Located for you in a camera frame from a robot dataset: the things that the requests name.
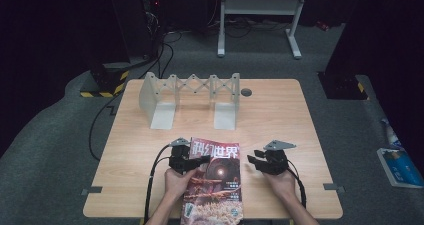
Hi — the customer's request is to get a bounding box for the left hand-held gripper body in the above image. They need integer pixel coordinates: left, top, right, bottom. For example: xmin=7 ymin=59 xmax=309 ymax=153
xmin=167 ymin=137 xmax=195 ymax=175

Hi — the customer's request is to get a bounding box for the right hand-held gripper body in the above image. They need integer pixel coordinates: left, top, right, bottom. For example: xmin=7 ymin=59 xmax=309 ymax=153
xmin=262 ymin=139 xmax=297 ymax=177

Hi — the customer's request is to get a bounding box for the red cover magazine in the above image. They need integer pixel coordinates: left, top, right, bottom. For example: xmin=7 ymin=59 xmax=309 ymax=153
xmin=179 ymin=137 xmax=245 ymax=225

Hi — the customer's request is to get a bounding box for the white expandable book rack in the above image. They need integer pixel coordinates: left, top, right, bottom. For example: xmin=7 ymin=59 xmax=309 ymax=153
xmin=138 ymin=71 xmax=241 ymax=131

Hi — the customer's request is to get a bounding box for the person's left hand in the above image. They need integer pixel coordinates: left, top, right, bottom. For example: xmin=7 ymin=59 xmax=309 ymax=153
xmin=163 ymin=166 xmax=198 ymax=200

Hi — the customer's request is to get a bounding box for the person's right hand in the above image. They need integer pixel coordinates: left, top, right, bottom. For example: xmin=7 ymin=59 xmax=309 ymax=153
xmin=262 ymin=169 xmax=298 ymax=203

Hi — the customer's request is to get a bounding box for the grey tape strip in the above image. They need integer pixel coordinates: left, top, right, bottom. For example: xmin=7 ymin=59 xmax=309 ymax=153
xmin=322 ymin=182 xmax=346 ymax=195
xmin=81 ymin=186 xmax=104 ymax=197

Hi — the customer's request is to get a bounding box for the black base with yellow mark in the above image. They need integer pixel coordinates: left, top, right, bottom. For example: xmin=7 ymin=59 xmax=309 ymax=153
xmin=316 ymin=71 xmax=370 ymax=101

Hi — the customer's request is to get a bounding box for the black yellow striped base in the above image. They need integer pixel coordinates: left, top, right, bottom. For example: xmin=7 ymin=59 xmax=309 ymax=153
xmin=79 ymin=62 xmax=131 ymax=99

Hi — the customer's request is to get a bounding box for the white and blue bag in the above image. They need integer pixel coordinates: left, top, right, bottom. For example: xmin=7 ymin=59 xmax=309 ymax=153
xmin=380 ymin=117 xmax=405 ymax=150

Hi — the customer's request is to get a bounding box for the blue packet on floor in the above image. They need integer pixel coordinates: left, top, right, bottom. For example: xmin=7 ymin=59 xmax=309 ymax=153
xmin=376 ymin=147 xmax=424 ymax=190

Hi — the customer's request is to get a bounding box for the small red object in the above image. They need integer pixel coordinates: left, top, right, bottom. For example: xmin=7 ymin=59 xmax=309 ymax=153
xmin=315 ymin=19 xmax=331 ymax=32

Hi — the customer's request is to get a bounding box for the white metal stand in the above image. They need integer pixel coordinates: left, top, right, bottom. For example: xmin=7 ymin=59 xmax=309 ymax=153
xmin=216 ymin=0 xmax=310 ymax=60

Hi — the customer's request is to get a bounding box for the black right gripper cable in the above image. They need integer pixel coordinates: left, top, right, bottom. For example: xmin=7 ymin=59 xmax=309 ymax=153
xmin=285 ymin=167 xmax=308 ymax=209

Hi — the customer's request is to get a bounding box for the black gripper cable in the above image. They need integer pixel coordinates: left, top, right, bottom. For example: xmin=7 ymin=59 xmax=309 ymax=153
xmin=285 ymin=167 xmax=308 ymax=209
xmin=142 ymin=143 xmax=173 ymax=225

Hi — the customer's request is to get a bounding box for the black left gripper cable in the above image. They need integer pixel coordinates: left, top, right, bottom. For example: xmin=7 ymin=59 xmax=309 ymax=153
xmin=142 ymin=143 xmax=173 ymax=225

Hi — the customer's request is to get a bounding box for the black floor cable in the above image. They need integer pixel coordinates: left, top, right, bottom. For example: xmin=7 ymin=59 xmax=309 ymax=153
xmin=87 ymin=94 xmax=118 ymax=162

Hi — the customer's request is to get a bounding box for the black cable bundle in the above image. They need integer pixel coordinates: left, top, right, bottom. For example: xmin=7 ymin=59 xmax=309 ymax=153
xmin=137 ymin=30 xmax=184 ymax=80

